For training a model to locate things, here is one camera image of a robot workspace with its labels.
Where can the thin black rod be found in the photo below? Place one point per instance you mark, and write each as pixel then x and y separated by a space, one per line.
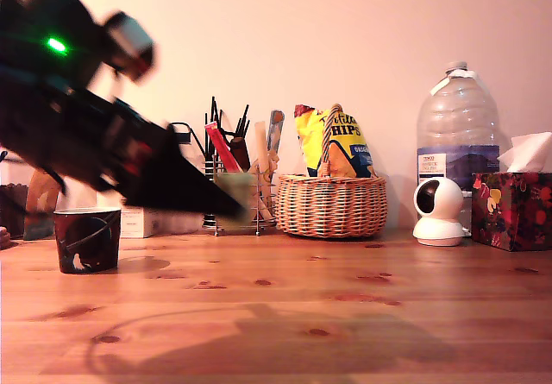
pixel 3 156

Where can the dark floral tissue box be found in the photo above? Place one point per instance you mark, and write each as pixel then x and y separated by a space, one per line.
pixel 513 211

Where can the white tissue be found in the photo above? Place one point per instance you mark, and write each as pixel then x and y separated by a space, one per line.
pixel 528 153

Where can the pale paper chopstick sleeve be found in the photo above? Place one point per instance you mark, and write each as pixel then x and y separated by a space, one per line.
pixel 261 142

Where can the orange sachet packet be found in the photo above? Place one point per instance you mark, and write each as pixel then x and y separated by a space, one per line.
pixel 41 211

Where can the pale green coffee capsule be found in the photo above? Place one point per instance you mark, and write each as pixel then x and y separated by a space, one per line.
pixel 236 185

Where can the white printed carton box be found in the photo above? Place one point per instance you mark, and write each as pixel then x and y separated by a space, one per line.
pixel 142 224

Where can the red sachet packet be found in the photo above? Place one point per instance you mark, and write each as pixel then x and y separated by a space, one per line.
pixel 221 144

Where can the small white round camera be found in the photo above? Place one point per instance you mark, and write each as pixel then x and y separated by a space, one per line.
pixel 446 203

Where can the dark patterned coffee mug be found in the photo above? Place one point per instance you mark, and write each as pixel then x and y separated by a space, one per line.
pixel 95 237

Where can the dark brown container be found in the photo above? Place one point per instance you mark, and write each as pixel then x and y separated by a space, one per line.
pixel 10 211

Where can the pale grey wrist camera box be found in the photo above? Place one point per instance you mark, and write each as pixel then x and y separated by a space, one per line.
pixel 129 41

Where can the woven wicker basket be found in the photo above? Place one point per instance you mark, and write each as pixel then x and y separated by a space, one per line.
pixel 332 207

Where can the large clear water bottle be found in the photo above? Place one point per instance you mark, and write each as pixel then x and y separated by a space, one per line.
pixel 457 116

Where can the blue patterned paper sleeve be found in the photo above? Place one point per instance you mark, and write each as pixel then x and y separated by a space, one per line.
pixel 275 129

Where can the brown coaster stack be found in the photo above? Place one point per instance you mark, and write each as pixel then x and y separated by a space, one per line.
pixel 4 237

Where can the yellow tortilla chips bag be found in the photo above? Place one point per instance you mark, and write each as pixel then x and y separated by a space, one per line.
pixel 345 142

